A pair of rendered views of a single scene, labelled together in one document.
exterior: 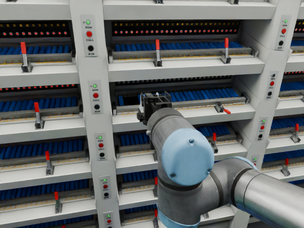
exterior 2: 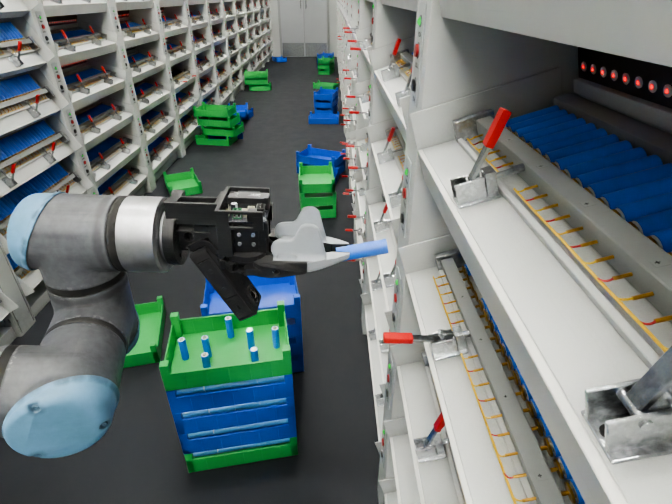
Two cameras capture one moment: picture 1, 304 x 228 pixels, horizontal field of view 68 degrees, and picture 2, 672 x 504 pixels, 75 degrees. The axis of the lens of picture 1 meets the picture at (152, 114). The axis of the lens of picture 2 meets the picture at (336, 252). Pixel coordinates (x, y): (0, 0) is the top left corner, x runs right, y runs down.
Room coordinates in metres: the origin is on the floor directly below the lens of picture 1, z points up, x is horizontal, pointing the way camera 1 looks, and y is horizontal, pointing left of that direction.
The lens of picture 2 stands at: (0.76, -0.44, 1.13)
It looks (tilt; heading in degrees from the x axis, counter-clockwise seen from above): 31 degrees down; 102
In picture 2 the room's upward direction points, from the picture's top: straight up
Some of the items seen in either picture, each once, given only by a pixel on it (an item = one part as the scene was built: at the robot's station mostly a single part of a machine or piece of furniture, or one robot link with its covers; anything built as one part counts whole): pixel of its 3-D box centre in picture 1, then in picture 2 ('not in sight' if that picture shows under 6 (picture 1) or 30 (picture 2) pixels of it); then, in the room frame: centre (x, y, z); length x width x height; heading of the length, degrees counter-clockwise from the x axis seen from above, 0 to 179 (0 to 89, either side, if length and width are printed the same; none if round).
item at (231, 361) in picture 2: not in sight; (229, 342); (0.32, 0.33, 0.36); 0.30 x 0.20 x 0.08; 22
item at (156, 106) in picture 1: (158, 112); (222, 230); (0.53, -0.02, 0.89); 0.12 x 0.08 x 0.09; 13
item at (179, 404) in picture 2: not in sight; (233, 365); (0.32, 0.33, 0.28); 0.30 x 0.20 x 0.08; 22
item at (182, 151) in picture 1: (180, 148); (79, 234); (0.37, -0.05, 0.88); 0.12 x 0.09 x 0.10; 13
